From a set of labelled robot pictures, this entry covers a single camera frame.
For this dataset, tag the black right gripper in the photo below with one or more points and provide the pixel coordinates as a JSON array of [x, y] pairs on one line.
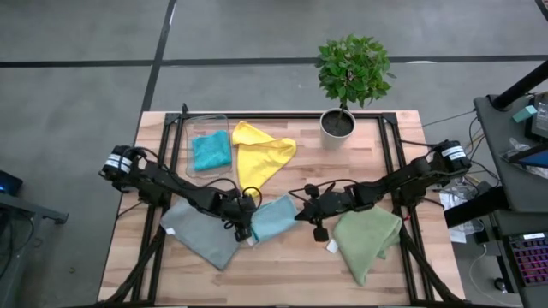
[[338, 202]]

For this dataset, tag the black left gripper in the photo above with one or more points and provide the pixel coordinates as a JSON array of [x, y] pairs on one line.
[[237, 209]]

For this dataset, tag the light blue microfiber towel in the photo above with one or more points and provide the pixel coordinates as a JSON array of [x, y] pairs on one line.
[[276, 218]]

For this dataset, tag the yellow microfiber towel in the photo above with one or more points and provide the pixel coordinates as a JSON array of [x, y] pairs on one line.
[[261, 154]]

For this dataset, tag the teal fluffy microfiber towel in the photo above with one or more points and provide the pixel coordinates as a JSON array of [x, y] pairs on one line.
[[212, 149]]

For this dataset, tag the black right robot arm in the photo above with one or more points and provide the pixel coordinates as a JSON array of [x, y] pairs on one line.
[[411, 175]]

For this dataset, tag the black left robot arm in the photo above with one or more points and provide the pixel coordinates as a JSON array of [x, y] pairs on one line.
[[154, 179]]

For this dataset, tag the grey microfiber towel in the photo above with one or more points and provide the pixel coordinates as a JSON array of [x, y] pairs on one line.
[[201, 235]]

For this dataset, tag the green microfiber towel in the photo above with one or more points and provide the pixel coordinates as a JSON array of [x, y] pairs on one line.
[[364, 244]]

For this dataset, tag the white plant pot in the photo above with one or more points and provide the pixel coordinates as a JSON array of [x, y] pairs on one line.
[[329, 141]]

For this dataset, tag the clear plastic bin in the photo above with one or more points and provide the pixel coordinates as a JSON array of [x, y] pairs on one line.
[[205, 120]]

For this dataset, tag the white papers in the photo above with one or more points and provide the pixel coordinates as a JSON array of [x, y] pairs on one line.
[[454, 201]]

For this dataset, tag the green leafy plant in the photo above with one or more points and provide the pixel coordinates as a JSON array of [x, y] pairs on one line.
[[353, 70]]

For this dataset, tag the black desk support beam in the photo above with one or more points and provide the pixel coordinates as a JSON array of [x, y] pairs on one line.
[[471, 209]]

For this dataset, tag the grey side desk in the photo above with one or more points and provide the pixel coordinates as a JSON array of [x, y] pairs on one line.
[[501, 171]]

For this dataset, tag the grey metal stand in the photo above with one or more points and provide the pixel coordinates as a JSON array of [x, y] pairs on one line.
[[25, 207]]

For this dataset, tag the backlit keyboard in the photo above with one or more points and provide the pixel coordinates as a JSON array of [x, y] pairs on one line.
[[531, 261]]

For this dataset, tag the blue-lit black device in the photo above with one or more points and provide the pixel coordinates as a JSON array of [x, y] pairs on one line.
[[8, 186]]

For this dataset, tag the dark blue tablet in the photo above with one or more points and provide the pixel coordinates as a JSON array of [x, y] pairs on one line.
[[535, 159]]

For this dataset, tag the small teal box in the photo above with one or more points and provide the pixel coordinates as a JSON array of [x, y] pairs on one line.
[[524, 114]]

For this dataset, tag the black diagonal pole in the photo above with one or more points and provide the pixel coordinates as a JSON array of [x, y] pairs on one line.
[[522, 85]]

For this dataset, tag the black desktop device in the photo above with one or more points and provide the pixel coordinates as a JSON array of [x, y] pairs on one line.
[[541, 115]]

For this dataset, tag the black aluminium table frame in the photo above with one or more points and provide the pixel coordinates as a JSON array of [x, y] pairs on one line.
[[278, 116]]

